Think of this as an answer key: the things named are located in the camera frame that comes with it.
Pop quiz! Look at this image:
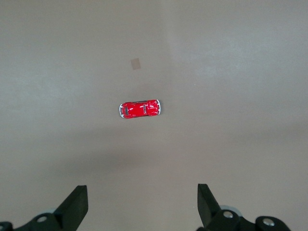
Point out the red beetle toy car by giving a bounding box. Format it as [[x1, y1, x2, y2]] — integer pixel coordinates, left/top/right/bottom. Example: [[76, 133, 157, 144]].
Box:
[[118, 98, 161, 119]]

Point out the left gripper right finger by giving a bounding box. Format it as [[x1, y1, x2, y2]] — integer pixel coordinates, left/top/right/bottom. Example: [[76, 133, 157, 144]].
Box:
[[195, 183, 291, 231]]

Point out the small tan tape patch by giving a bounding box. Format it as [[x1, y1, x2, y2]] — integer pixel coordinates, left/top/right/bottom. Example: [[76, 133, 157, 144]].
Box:
[[130, 57, 141, 71]]

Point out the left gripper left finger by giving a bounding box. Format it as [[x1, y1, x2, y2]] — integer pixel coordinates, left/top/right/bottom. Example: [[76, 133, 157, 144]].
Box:
[[0, 185, 89, 231]]

